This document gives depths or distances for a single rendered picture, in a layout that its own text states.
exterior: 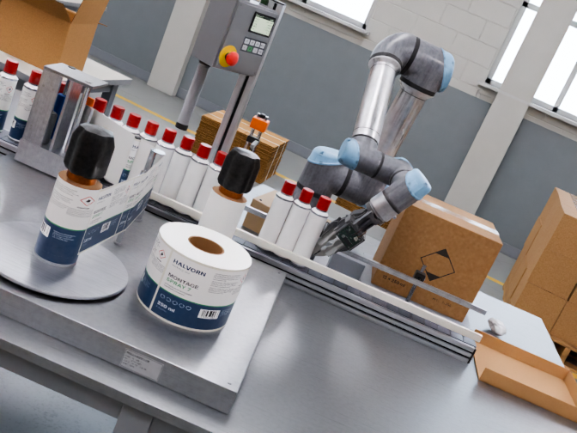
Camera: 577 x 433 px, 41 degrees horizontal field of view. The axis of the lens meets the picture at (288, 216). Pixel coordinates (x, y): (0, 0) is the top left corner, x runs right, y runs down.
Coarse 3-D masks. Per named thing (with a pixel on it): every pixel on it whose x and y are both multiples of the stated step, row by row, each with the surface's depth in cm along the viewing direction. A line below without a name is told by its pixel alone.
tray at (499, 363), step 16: (480, 352) 220; (496, 352) 225; (512, 352) 226; (528, 352) 225; (480, 368) 209; (496, 368) 214; (512, 368) 219; (528, 368) 224; (544, 368) 226; (560, 368) 225; (496, 384) 202; (512, 384) 201; (528, 384) 212; (544, 384) 217; (560, 384) 222; (576, 384) 216; (528, 400) 202; (544, 400) 201; (560, 400) 201; (576, 400) 212; (576, 416) 201
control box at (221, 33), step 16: (224, 0) 201; (240, 0) 199; (208, 16) 204; (224, 16) 201; (240, 16) 201; (272, 16) 209; (208, 32) 204; (224, 32) 201; (240, 32) 203; (208, 48) 204; (224, 48) 202; (208, 64) 205; (224, 64) 205; (240, 64) 209; (256, 64) 213
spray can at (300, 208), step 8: (304, 192) 208; (312, 192) 208; (296, 200) 209; (304, 200) 208; (296, 208) 208; (304, 208) 208; (288, 216) 210; (296, 216) 208; (304, 216) 209; (288, 224) 210; (296, 224) 209; (288, 232) 210; (296, 232) 210; (280, 240) 211; (288, 240) 210; (296, 240) 212; (288, 248) 211; (280, 256) 212
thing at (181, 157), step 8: (184, 136) 209; (184, 144) 209; (192, 144) 210; (176, 152) 210; (184, 152) 209; (176, 160) 210; (184, 160) 210; (168, 168) 212; (176, 168) 210; (184, 168) 211; (168, 176) 211; (176, 176) 211; (184, 176) 213; (168, 184) 212; (176, 184) 212; (160, 192) 214; (168, 192) 212; (176, 192) 213
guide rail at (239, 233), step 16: (176, 208) 211; (192, 208) 211; (256, 240) 210; (288, 256) 210; (320, 272) 210; (336, 272) 209; (368, 288) 209; (400, 304) 209; (432, 320) 209; (448, 320) 209; (480, 336) 208
